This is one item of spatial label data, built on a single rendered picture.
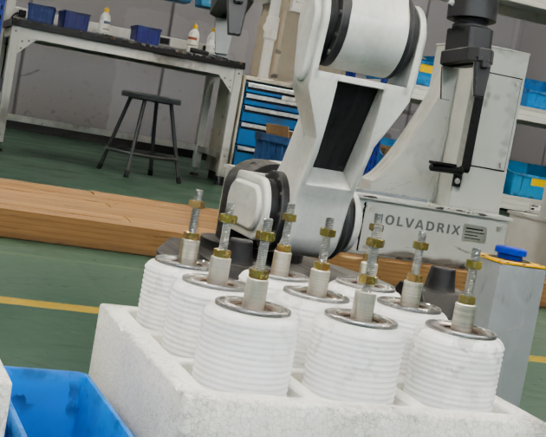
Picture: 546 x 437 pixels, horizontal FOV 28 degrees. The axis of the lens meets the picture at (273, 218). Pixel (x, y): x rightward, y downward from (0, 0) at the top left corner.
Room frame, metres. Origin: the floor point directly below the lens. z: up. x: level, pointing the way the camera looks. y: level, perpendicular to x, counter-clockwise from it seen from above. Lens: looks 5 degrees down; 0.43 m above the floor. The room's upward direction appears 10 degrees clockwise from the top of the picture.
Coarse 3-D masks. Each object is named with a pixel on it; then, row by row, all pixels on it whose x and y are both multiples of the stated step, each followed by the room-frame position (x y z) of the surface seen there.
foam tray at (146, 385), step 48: (96, 336) 1.30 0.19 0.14; (144, 336) 1.16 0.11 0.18; (96, 384) 1.26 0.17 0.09; (144, 384) 1.08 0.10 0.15; (192, 384) 0.99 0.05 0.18; (144, 432) 1.05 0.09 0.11; (192, 432) 0.95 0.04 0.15; (240, 432) 0.97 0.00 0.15; (288, 432) 0.99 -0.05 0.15; (336, 432) 1.00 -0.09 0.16; (384, 432) 1.02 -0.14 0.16; (432, 432) 1.04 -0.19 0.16; (480, 432) 1.06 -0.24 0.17; (528, 432) 1.08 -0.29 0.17
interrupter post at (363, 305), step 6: (354, 294) 1.09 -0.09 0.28; (360, 294) 1.08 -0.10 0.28; (366, 294) 1.08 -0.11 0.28; (372, 294) 1.08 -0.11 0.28; (354, 300) 1.09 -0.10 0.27; (360, 300) 1.08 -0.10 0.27; (366, 300) 1.08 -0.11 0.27; (372, 300) 1.08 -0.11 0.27; (354, 306) 1.08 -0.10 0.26; (360, 306) 1.08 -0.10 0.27; (366, 306) 1.08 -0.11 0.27; (372, 306) 1.08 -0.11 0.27; (354, 312) 1.08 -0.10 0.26; (360, 312) 1.08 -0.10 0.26; (366, 312) 1.08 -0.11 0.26; (372, 312) 1.08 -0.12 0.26; (354, 318) 1.08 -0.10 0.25; (360, 318) 1.08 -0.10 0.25; (366, 318) 1.08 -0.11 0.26
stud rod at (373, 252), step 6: (378, 228) 1.09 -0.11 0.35; (372, 234) 1.09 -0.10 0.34; (378, 234) 1.09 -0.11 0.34; (372, 252) 1.09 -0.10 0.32; (378, 252) 1.09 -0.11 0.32; (372, 258) 1.09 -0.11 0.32; (372, 264) 1.09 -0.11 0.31; (366, 270) 1.09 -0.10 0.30; (372, 270) 1.09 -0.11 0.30; (372, 276) 1.09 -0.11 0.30; (366, 288) 1.09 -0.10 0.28
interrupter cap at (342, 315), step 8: (328, 312) 1.08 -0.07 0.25; (336, 312) 1.09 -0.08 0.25; (344, 312) 1.11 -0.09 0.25; (336, 320) 1.06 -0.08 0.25; (344, 320) 1.06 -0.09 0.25; (352, 320) 1.06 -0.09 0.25; (376, 320) 1.10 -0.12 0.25; (384, 320) 1.10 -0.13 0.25; (392, 320) 1.10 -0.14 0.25; (376, 328) 1.06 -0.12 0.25; (384, 328) 1.06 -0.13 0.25; (392, 328) 1.07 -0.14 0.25
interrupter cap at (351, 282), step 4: (336, 280) 1.35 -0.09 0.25; (340, 280) 1.34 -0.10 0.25; (344, 280) 1.35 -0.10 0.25; (348, 280) 1.36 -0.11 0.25; (352, 280) 1.37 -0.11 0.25; (356, 280) 1.38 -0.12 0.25; (344, 284) 1.33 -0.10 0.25; (348, 284) 1.32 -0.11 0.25; (352, 284) 1.32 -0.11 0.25; (356, 284) 1.33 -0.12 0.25; (376, 284) 1.37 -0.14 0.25; (380, 284) 1.37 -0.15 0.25; (384, 284) 1.38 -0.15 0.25; (356, 288) 1.32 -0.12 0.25; (360, 288) 1.32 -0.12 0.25; (372, 288) 1.32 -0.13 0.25; (376, 288) 1.33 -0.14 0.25; (380, 288) 1.34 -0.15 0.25; (384, 288) 1.34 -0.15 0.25; (388, 288) 1.35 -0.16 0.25; (392, 288) 1.35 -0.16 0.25; (380, 292) 1.32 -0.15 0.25; (384, 292) 1.32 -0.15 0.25; (388, 292) 1.33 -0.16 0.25; (392, 292) 1.33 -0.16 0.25
